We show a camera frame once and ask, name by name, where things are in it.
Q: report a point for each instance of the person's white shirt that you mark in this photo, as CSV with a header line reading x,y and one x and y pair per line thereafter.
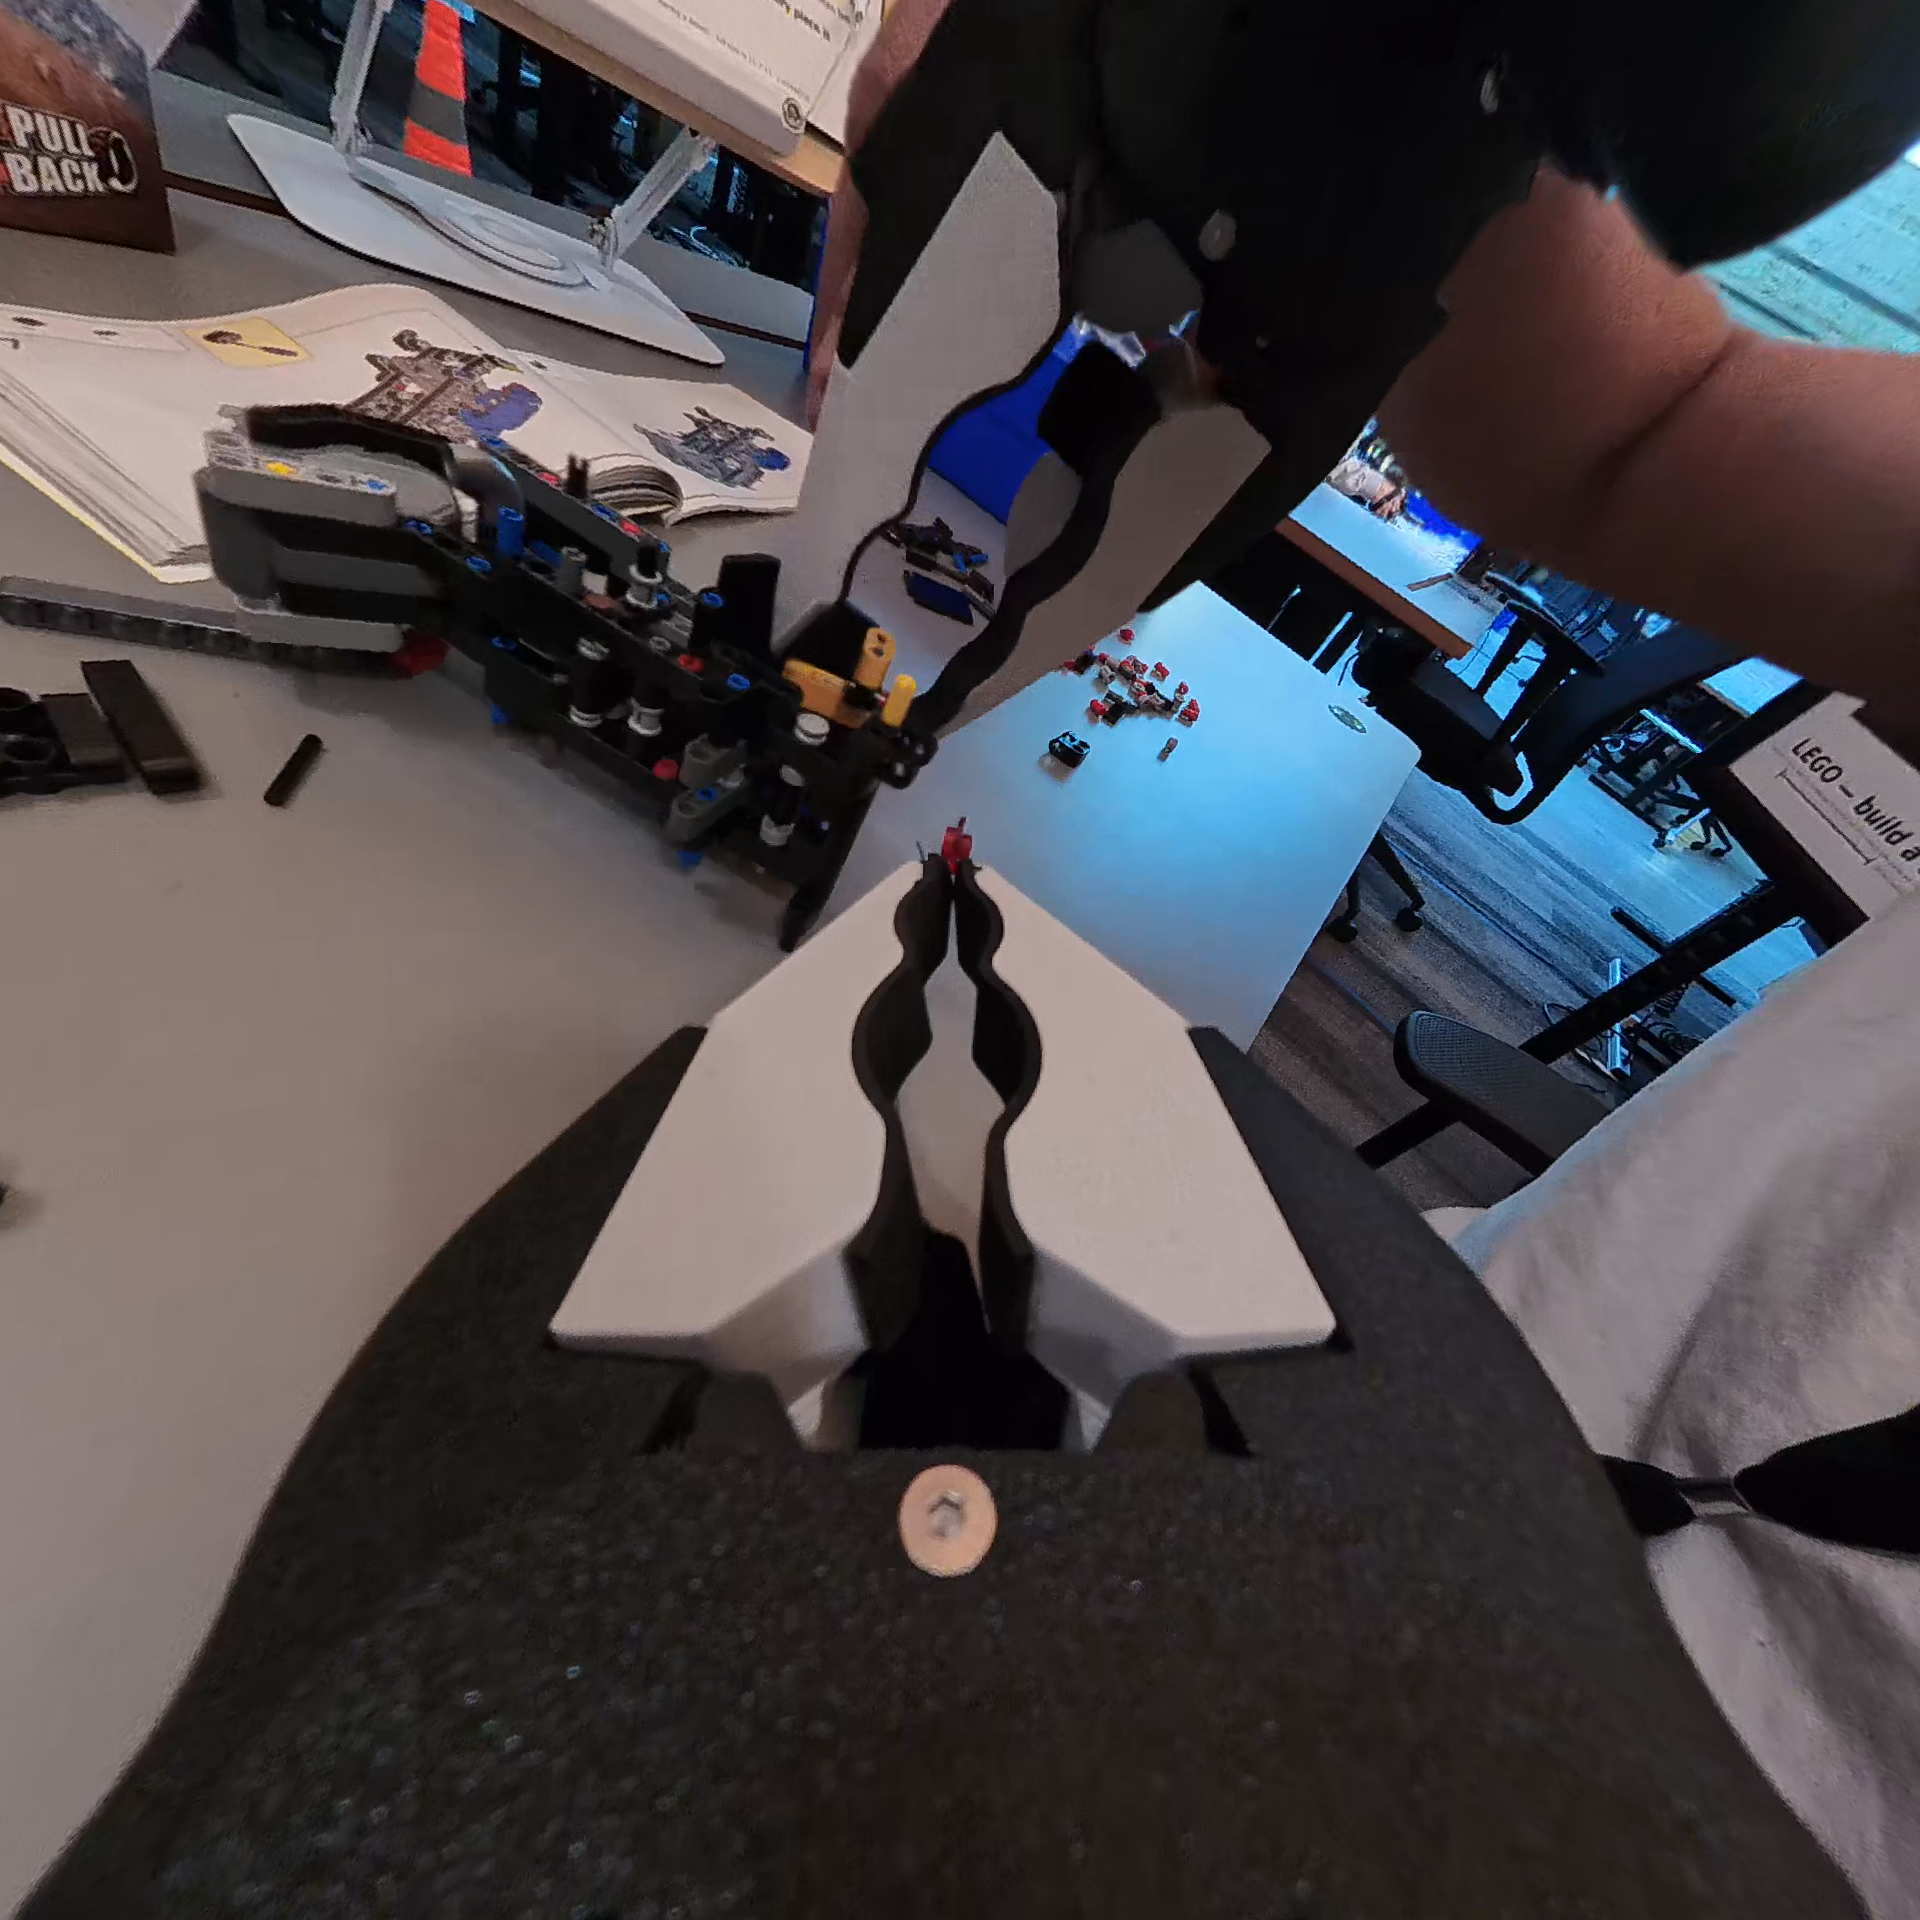
x,y
1723,1201

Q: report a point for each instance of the black lego axle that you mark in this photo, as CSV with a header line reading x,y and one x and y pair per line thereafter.
x,y
294,770

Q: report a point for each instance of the long dark grey lego beam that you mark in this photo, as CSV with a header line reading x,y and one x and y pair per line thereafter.
x,y
105,617

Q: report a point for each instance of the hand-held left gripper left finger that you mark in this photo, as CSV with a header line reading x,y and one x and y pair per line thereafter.
x,y
722,1201

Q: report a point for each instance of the yellow lego connector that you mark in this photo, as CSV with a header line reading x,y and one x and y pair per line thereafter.
x,y
842,686

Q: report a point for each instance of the open instruction booklet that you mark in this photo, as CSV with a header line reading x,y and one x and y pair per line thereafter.
x,y
299,377

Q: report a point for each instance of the pile of red lego pins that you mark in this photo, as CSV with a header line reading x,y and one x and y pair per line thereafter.
x,y
1134,686

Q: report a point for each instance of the black office chair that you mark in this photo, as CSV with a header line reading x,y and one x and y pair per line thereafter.
x,y
1515,707

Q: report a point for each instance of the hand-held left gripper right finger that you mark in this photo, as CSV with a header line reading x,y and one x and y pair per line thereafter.
x,y
1154,1201

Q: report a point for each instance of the small red lego pin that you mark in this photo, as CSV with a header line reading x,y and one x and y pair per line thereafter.
x,y
955,852

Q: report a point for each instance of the person's right forearm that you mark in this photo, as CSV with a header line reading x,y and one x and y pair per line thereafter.
x,y
1723,483

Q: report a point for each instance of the black and grey lego model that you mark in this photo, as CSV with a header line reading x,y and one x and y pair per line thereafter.
x,y
570,603

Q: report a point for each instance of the brown lego box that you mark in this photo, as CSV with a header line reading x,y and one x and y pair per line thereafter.
x,y
76,138

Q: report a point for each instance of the small black lego brick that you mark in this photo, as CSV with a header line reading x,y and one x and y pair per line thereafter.
x,y
1068,749

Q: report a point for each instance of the blue plastic item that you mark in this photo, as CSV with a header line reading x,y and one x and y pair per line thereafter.
x,y
997,419

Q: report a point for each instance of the orange striped cone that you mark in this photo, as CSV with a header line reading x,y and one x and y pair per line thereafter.
x,y
439,92

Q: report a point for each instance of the short black lego beam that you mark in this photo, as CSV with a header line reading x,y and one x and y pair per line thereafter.
x,y
141,728

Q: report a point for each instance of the white printed board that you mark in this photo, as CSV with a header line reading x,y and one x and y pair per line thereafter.
x,y
691,60

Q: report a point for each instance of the black and blue lego bits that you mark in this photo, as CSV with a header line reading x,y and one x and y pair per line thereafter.
x,y
947,571

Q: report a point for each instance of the white device stand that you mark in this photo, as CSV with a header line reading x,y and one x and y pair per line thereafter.
x,y
496,240

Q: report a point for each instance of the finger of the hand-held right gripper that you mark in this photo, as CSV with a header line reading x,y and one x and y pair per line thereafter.
x,y
947,316
1154,509

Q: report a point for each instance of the black mesh chair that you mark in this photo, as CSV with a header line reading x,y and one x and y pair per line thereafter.
x,y
1498,1081

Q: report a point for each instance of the person's right hand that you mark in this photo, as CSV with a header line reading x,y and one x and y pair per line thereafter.
x,y
835,324

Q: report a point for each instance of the black lego connector piece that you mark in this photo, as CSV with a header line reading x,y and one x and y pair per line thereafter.
x,y
53,742

